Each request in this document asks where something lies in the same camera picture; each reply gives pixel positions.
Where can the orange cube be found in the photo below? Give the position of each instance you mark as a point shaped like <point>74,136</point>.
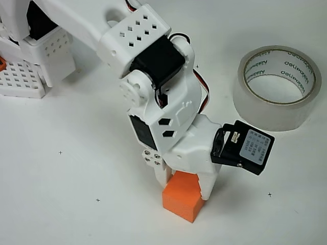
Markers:
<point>181,204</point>

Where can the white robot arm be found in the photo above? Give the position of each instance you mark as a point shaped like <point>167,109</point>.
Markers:
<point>143,38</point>

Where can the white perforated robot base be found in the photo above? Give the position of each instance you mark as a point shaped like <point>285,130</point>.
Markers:
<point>20,81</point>

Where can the clear packing tape roll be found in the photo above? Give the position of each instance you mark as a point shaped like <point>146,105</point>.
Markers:
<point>245,107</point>

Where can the small orange plastic part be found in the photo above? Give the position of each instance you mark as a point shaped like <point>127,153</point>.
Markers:
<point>2,63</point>

